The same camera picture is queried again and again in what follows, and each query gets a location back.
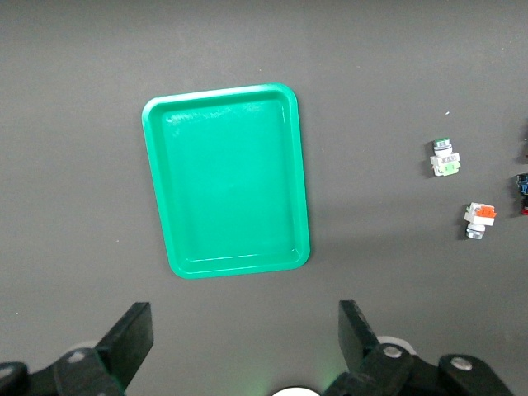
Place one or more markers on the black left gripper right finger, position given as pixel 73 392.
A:
pixel 359 342

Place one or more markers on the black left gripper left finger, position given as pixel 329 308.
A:
pixel 123 342

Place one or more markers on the orange-capped white switch block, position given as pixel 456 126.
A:
pixel 479 218

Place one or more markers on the green push button green block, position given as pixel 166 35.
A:
pixel 445 158

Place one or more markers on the green plastic tray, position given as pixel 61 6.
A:
pixel 227 181

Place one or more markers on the red mushroom push button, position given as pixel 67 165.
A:
pixel 524 194
pixel 525 140

